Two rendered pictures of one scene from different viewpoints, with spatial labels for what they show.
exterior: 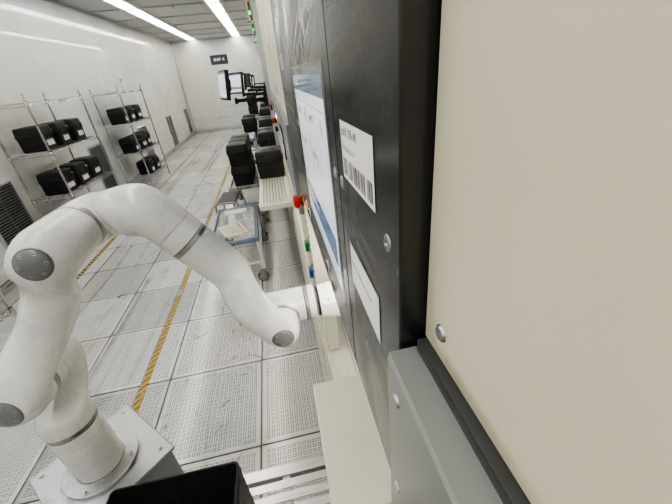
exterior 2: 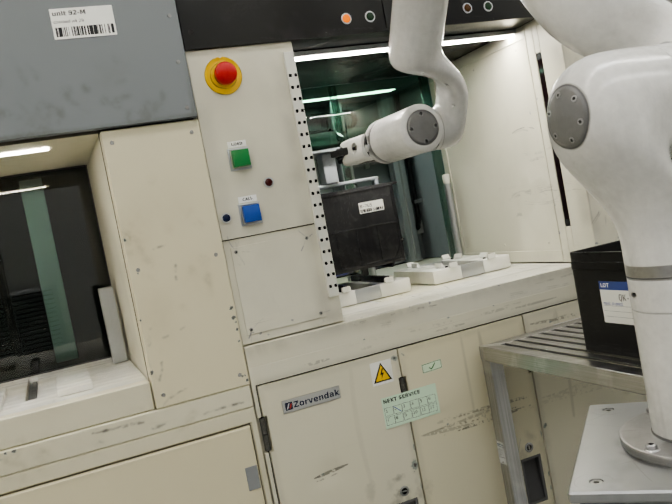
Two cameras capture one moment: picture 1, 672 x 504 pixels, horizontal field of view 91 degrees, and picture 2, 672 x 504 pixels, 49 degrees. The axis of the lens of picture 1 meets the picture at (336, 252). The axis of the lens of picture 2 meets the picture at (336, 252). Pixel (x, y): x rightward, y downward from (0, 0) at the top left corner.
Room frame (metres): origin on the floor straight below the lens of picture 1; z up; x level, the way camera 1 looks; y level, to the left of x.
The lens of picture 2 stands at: (1.11, 1.42, 1.07)
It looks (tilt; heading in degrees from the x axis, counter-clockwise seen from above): 3 degrees down; 257
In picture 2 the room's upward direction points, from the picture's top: 11 degrees counter-clockwise
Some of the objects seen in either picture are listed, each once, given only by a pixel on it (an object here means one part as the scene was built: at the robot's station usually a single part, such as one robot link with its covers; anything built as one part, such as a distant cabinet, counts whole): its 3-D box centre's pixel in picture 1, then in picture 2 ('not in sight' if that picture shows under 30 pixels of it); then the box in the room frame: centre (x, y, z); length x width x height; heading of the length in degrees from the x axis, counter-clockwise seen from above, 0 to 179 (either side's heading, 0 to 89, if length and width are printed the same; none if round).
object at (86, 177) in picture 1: (74, 173); not in sight; (4.43, 3.28, 0.81); 0.30 x 0.28 x 0.26; 8
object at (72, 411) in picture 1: (55, 381); (643, 162); (0.60, 0.74, 1.07); 0.19 x 0.12 x 0.24; 7
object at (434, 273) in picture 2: not in sight; (450, 266); (0.43, -0.29, 0.89); 0.22 x 0.21 x 0.04; 98
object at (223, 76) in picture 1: (241, 88); not in sight; (3.85, 0.79, 1.59); 0.50 x 0.41 x 0.36; 98
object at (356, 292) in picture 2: not in sight; (350, 289); (0.70, -0.25, 0.89); 0.22 x 0.21 x 0.04; 98
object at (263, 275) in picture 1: (242, 241); not in sight; (3.03, 0.93, 0.24); 0.97 x 0.52 x 0.48; 10
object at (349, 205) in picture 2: not in sight; (337, 219); (0.70, -0.25, 1.06); 0.24 x 0.20 x 0.32; 8
